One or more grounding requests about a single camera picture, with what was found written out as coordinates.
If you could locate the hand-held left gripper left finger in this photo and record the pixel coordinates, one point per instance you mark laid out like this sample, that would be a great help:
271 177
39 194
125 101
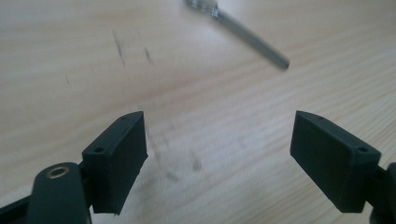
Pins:
116 161

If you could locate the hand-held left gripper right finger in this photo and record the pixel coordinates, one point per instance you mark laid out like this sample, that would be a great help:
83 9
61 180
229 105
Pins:
330 161

